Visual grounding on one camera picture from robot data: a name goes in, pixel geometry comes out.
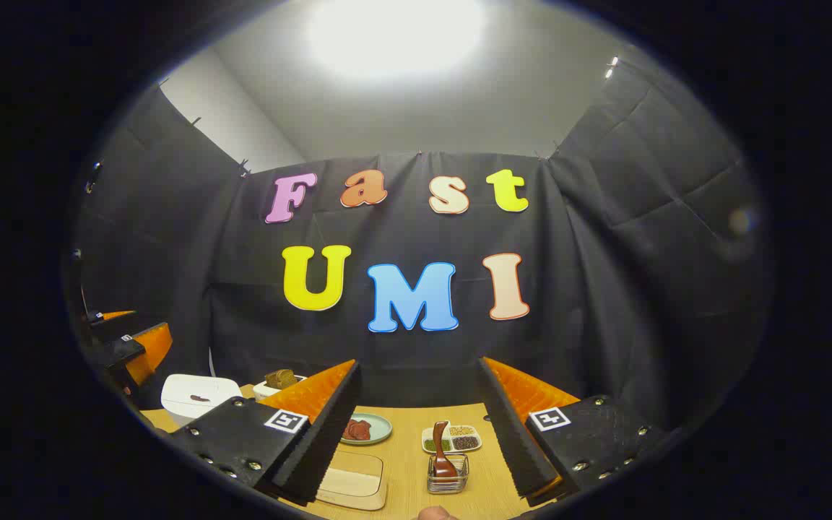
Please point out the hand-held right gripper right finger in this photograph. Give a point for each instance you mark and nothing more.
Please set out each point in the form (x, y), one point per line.
(513, 433)

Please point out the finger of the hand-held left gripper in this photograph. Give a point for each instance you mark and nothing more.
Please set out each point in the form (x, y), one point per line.
(123, 352)
(109, 323)

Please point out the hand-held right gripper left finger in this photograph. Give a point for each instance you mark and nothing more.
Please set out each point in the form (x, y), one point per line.
(322, 440)

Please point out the brown wooden spoon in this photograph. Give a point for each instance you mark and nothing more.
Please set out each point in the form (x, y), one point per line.
(443, 466)

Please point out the white rice cooker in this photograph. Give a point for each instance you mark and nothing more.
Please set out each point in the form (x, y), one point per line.
(199, 388)

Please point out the red meat slices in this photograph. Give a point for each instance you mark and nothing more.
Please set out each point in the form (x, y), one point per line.
(358, 430)

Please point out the white divided bean dish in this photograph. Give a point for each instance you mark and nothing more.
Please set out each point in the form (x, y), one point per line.
(463, 437)

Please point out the pale green plate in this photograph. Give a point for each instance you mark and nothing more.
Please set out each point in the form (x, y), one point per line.
(381, 427)

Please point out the brown bread slice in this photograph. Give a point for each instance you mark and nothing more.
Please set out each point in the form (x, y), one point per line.
(282, 378)

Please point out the white toaster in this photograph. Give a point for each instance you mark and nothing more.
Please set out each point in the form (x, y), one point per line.
(263, 391)

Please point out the black backdrop cloth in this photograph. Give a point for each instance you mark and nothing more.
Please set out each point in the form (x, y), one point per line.
(604, 289)

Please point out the ceiling light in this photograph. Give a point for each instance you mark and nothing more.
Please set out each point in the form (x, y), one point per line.
(394, 32)

